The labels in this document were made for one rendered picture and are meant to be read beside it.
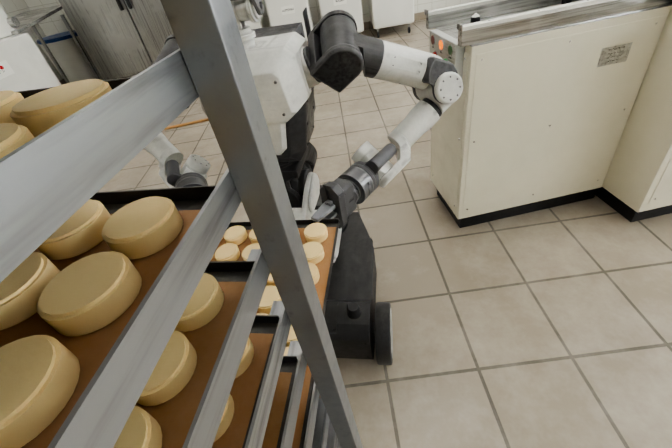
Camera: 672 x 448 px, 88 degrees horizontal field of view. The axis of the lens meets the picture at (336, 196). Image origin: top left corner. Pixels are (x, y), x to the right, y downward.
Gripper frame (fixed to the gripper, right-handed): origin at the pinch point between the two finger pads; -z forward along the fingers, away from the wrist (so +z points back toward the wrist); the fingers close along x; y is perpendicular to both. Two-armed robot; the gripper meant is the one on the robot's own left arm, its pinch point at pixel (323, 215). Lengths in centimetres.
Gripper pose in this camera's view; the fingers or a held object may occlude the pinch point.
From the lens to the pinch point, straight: 80.4
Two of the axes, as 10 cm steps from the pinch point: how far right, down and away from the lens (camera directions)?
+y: 7.9, 2.7, -5.5
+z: 5.9, -5.5, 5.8
